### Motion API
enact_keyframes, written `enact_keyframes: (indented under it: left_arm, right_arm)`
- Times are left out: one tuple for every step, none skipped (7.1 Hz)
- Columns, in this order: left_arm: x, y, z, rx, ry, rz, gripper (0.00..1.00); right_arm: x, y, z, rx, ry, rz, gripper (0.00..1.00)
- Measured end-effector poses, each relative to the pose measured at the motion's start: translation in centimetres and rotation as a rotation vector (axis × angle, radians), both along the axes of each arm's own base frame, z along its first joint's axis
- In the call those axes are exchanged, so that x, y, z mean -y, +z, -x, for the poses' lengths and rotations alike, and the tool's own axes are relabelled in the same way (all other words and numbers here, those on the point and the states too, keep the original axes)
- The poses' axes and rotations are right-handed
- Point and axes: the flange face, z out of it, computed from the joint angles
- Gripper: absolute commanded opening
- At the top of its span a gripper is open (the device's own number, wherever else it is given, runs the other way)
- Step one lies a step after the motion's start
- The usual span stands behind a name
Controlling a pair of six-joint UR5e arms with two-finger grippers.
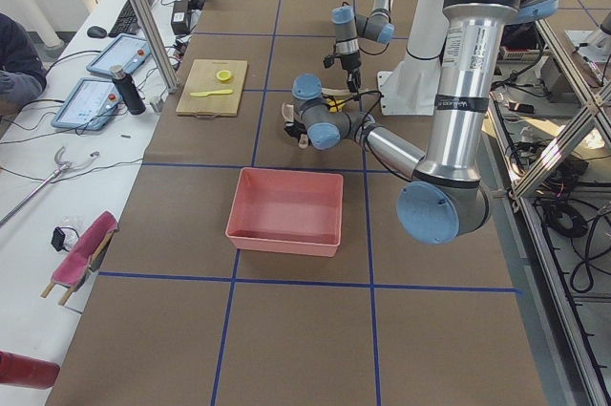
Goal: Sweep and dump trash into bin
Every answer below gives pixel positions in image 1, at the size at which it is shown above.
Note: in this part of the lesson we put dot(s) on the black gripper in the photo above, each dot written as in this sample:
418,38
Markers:
292,129
351,62

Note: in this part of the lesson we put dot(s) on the beige hand brush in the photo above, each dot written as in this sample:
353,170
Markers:
336,93

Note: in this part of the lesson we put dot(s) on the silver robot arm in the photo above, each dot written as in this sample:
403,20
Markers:
349,27
444,196

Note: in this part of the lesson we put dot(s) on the pink plastic bin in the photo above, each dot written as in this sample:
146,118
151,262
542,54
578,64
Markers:
283,211

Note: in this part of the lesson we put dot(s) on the yellow toy corn cob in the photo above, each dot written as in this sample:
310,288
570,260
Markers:
335,105

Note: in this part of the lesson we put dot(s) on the yellow plastic knife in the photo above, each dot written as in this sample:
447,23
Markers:
220,92

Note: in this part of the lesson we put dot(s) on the yellow lemon slice toy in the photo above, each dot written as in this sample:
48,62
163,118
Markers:
224,76

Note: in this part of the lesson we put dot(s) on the bamboo cutting board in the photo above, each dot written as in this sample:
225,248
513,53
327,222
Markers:
202,78

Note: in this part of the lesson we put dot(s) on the black power adapter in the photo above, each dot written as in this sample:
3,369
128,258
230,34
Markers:
181,17

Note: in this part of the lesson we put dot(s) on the black water bottle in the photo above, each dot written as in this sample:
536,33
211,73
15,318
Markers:
126,87

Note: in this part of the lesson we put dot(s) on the upper teach pendant tablet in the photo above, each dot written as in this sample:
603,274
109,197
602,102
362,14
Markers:
126,50

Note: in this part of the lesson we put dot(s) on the teach pendant tablet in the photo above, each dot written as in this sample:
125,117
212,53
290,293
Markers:
89,106
126,50

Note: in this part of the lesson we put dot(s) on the black keyboard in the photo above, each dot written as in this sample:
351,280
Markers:
126,22

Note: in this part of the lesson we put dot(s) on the lower teach pendant tablet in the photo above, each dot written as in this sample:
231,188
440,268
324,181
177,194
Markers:
89,106

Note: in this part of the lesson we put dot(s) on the black computer mouse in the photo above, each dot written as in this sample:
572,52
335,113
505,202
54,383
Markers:
97,32

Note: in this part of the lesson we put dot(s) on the metal tripod stand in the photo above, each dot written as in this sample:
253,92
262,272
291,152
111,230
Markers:
62,166

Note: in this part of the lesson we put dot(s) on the pink cloth rack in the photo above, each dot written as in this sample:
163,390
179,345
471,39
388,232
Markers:
81,259

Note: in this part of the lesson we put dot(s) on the person in dark jacket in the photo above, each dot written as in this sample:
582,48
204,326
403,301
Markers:
23,77

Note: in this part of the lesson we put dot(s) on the red bottle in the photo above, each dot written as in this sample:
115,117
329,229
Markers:
22,371

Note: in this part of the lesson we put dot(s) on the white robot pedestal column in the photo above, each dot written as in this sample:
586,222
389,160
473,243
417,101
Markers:
410,89

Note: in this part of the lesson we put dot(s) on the aluminium frame post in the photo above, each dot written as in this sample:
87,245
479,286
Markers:
149,26

